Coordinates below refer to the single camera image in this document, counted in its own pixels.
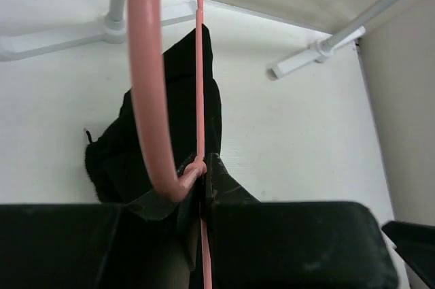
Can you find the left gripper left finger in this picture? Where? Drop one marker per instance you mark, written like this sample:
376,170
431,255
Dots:
151,206

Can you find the white and metal clothes rack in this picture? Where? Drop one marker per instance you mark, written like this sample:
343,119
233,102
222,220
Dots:
112,29

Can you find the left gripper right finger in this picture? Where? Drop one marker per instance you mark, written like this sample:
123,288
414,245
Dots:
221,187

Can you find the black trousers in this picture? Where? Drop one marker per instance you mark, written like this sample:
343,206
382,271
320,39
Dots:
114,162

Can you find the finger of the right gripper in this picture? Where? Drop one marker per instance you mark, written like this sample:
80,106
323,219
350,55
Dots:
414,243

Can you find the pink wire hanger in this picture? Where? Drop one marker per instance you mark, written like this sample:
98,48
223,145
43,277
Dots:
149,98

